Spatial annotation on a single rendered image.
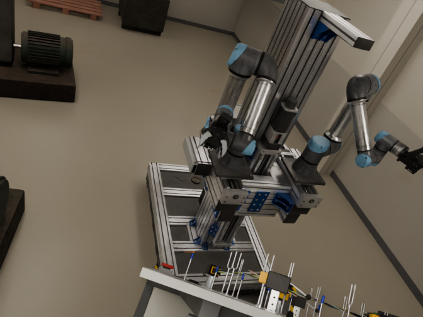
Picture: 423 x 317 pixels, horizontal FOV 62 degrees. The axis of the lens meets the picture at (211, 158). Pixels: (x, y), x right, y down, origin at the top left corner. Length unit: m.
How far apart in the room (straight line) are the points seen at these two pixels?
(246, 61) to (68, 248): 1.90
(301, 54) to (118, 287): 1.93
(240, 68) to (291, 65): 0.35
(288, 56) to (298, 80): 0.16
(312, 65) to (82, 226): 2.06
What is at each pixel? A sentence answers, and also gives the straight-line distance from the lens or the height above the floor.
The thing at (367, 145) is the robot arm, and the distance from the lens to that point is 2.01.
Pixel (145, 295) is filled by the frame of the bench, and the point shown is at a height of 0.80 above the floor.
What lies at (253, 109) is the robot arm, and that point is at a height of 1.60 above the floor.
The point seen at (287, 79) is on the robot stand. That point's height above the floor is 1.66.
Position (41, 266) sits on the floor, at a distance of 2.77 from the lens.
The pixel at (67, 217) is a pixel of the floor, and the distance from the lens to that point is 3.04.
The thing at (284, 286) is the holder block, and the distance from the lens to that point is 0.92.
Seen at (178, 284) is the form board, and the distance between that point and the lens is 0.73.
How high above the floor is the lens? 2.29
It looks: 35 degrees down
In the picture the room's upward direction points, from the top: 22 degrees clockwise
